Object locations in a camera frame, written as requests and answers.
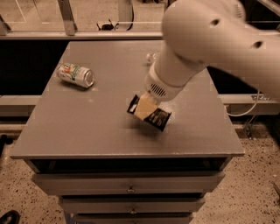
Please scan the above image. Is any white cable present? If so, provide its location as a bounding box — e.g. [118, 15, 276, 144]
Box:
[225, 90, 261, 118]

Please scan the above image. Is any bottom grey drawer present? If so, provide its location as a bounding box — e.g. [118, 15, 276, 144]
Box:
[73, 213, 193, 224]

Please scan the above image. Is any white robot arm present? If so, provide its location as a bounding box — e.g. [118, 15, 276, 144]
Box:
[131, 0, 280, 120]

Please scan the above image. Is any black rxbar chocolate wrapper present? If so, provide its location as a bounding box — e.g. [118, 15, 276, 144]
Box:
[127, 95, 171, 131]

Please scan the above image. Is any metal window railing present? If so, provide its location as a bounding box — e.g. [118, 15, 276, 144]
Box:
[0, 0, 176, 40]

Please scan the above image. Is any silver green soda can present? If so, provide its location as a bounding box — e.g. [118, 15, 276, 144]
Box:
[57, 63, 95, 88]

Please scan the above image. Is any grey drawer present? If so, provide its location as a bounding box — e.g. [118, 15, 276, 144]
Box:
[59, 197, 205, 214]
[73, 213, 193, 224]
[32, 171, 225, 196]

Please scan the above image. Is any top grey drawer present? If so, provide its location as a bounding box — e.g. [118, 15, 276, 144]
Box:
[32, 171, 225, 196]

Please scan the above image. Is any grey drawer cabinet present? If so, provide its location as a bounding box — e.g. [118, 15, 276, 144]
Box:
[10, 39, 246, 224]

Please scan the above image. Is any middle grey drawer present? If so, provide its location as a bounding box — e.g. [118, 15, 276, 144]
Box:
[59, 197, 205, 214]

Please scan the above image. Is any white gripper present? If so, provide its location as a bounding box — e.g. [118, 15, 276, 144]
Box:
[135, 62, 193, 120]

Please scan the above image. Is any black object behind glass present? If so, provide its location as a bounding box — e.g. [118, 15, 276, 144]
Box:
[96, 20, 119, 31]

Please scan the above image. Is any clear plastic water bottle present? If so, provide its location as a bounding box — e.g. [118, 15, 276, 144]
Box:
[146, 52, 159, 64]

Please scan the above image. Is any black shoe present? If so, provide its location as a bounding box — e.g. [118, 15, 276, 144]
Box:
[0, 210, 20, 224]

